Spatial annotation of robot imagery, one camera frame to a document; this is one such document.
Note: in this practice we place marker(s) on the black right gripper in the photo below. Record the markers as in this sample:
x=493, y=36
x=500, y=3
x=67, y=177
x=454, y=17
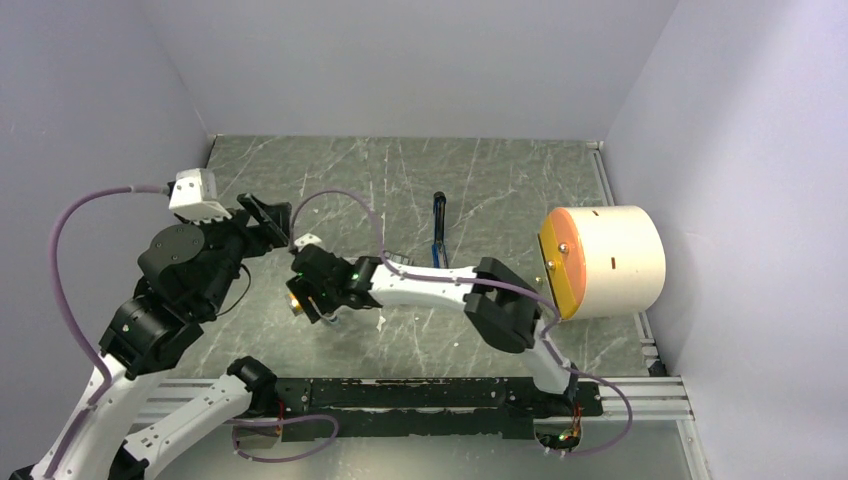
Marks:
x=302, y=289

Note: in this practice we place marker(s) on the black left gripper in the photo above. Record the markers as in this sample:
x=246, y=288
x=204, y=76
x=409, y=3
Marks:
x=274, y=216

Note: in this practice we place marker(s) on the yellow capped glue stick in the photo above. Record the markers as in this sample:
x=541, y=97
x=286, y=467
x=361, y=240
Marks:
x=311, y=311

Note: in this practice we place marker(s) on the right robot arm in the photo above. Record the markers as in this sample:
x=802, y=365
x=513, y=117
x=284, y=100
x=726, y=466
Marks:
x=503, y=309

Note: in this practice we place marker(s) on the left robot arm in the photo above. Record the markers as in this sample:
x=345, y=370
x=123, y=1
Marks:
x=143, y=342

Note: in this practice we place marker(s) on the white cylinder with coloured lid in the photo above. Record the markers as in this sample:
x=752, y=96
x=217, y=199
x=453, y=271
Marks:
x=602, y=261

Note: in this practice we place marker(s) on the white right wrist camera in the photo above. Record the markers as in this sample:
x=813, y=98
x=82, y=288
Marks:
x=305, y=240

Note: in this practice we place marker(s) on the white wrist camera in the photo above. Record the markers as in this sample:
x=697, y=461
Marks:
x=194, y=197
x=305, y=240

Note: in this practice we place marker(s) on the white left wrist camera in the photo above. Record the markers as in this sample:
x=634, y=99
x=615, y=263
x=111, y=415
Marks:
x=194, y=197

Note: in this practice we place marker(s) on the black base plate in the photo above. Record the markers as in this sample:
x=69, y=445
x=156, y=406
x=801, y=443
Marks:
x=509, y=407

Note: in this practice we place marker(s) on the aluminium rail frame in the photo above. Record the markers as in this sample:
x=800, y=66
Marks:
x=189, y=267

